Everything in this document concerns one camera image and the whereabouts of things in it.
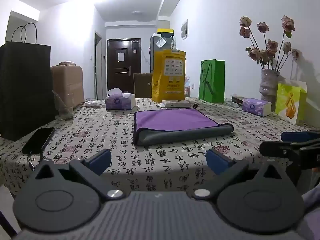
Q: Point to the purple tissue pack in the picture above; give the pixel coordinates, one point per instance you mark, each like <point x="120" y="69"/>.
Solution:
<point x="256" y="106"/>

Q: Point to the dark flat box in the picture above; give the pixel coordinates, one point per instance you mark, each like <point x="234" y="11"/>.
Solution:
<point x="237" y="99"/>

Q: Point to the purple tissue box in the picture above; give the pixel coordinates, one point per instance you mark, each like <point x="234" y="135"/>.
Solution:
<point x="120" y="101"/>

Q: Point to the green paper bag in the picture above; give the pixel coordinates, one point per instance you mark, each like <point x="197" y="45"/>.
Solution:
<point x="212" y="81"/>

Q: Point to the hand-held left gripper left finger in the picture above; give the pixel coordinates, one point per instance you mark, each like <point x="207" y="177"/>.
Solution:
<point x="100" y="160"/>

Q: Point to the yellow box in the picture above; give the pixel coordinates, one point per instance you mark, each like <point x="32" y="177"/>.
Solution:
<point x="165" y="30"/>

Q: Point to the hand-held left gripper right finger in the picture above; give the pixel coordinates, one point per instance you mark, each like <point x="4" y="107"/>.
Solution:
<point x="217" y="161"/>

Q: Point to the printed calligraphy tablecloth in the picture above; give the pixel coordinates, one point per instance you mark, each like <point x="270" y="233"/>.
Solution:
<point x="155" y="160"/>

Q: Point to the clear glass cup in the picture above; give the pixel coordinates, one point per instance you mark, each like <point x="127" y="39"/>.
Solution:
<point x="64" y="106"/>

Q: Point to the person's grey clothing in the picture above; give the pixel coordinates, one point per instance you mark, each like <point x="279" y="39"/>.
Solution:
<point x="312" y="215"/>

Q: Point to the purple and grey towel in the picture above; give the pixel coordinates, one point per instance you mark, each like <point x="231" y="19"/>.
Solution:
<point x="172" y="123"/>

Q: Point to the black smartphone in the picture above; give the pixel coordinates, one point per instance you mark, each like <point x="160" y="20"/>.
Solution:
<point x="38" y="140"/>

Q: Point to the crumpled white tissue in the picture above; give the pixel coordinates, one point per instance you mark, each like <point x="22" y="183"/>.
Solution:
<point x="93" y="103"/>

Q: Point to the white flat box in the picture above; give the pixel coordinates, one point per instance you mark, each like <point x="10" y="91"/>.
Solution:
<point x="176" y="103"/>

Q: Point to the yellow paper bag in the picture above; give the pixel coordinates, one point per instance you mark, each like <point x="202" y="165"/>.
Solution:
<point x="168" y="76"/>

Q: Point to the flat brown cardboard sheet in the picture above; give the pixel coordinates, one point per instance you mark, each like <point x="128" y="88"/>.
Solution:
<point x="142" y="85"/>

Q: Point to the brown cardboard box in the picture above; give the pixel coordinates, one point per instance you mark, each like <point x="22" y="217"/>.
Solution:
<point x="68" y="85"/>

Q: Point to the dried pink roses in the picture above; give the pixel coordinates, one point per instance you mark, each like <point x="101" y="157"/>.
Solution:
<point x="268" y="48"/>

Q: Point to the framed wall picture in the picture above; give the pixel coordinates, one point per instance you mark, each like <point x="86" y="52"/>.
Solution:
<point x="184" y="29"/>

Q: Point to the grey textured vase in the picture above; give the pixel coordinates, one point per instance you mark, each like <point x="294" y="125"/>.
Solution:
<point x="268" y="86"/>

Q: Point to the grey refrigerator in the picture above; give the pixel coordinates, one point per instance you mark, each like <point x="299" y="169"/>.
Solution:
<point x="160" y="45"/>

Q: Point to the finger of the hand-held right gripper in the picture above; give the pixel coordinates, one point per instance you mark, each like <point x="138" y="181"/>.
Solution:
<point x="297" y="136"/>
<point x="282" y="150"/>

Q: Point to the dark brown door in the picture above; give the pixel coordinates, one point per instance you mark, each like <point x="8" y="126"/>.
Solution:
<point x="123" y="65"/>

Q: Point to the black paper bag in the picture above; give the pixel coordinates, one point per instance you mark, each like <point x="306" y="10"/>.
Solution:
<point x="23" y="90"/>

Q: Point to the light green gift bag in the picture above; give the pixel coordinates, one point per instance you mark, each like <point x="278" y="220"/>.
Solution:
<point x="290" y="103"/>

